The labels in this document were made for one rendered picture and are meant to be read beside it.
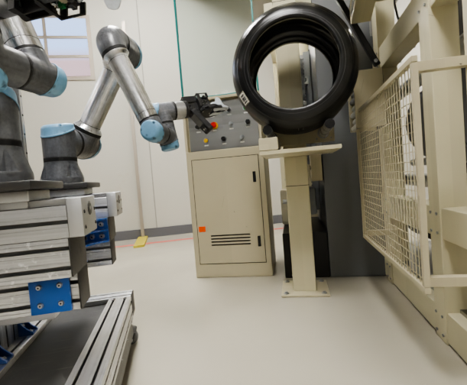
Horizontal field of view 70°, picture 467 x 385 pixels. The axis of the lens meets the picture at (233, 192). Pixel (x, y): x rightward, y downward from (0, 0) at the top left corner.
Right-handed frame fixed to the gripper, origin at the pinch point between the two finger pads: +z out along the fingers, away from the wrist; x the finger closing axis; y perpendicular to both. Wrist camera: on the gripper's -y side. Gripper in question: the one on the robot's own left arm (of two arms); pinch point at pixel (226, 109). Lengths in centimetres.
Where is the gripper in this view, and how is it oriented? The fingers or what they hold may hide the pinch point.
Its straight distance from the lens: 151.5
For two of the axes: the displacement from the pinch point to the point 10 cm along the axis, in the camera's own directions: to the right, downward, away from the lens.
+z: 8.4, -2.2, 4.9
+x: -4.1, 3.4, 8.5
